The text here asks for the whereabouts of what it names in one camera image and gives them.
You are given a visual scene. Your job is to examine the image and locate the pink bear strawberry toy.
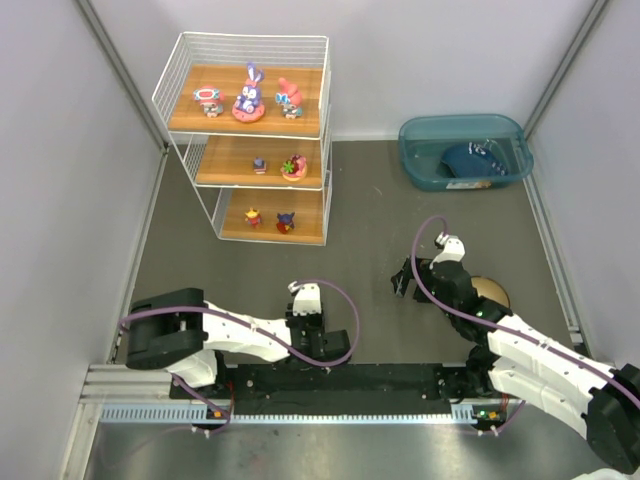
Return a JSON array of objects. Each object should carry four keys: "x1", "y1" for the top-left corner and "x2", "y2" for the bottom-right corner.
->
[{"x1": 280, "y1": 154, "x2": 307, "y2": 182}]

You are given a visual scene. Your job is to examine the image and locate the small purple toy piece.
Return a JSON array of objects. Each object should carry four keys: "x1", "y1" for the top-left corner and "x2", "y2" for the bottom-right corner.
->
[{"x1": 253, "y1": 157, "x2": 267, "y2": 175}]

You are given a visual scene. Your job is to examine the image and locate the purple bunny donut toy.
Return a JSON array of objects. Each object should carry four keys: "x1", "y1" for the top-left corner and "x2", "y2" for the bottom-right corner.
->
[{"x1": 232, "y1": 62, "x2": 266, "y2": 123}]

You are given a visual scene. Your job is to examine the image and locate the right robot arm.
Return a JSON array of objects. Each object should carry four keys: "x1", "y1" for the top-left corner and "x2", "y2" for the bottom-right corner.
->
[{"x1": 391, "y1": 258, "x2": 639, "y2": 474}]

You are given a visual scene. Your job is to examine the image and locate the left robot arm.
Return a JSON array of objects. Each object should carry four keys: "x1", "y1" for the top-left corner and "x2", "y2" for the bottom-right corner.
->
[{"x1": 121, "y1": 282, "x2": 352, "y2": 389}]

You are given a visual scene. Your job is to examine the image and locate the pink bunny toy on shelf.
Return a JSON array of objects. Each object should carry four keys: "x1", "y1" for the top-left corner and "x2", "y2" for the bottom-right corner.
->
[{"x1": 275, "y1": 77, "x2": 303, "y2": 119}]

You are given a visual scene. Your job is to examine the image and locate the wooden round block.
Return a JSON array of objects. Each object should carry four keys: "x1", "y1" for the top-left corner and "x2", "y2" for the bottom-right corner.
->
[{"x1": 471, "y1": 276, "x2": 511, "y2": 308}]

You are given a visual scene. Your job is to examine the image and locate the blue caped toy figure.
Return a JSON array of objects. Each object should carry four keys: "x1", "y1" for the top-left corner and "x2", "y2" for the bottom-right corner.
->
[{"x1": 276, "y1": 212, "x2": 295, "y2": 234}]

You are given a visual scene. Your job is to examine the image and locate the blue cap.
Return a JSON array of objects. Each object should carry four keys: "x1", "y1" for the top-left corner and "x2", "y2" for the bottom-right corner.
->
[{"x1": 441, "y1": 142, "x2": 508, "y2": 178}]

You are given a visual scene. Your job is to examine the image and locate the teal plastic bin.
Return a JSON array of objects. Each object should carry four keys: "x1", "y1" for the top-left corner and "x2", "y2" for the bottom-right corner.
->
[{"x1": 398, "y1": 114, "x2": 534, "y2": 192}]

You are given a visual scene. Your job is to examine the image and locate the yellow red toy figure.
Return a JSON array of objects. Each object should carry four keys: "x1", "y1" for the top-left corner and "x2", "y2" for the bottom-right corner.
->
[{"x1": 245, "y1": 208, "x2": 262, "y2": 228}]

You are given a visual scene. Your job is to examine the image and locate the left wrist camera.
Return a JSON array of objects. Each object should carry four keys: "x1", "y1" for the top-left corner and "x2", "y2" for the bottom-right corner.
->
[{"x1": 288, "y1": 281, "x2": 322, "y2": 316}]

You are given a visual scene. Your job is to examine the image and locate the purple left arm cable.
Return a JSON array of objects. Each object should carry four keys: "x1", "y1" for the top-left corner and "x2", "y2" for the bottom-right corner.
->
[{"x1": 118, "y1": 278, "x2": 361, "y2": 369}]

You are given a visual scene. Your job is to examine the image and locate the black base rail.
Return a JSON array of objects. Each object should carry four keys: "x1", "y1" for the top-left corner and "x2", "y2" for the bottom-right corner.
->
[{"x1": 197, "y1": 363, "x2": 480, "y2": 416}]

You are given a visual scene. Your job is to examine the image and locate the white wire wooden shelf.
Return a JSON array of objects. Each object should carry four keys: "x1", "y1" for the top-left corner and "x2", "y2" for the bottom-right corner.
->
[{"x1": 152, "y1": 32, "x2": 332, "y2": 245}]

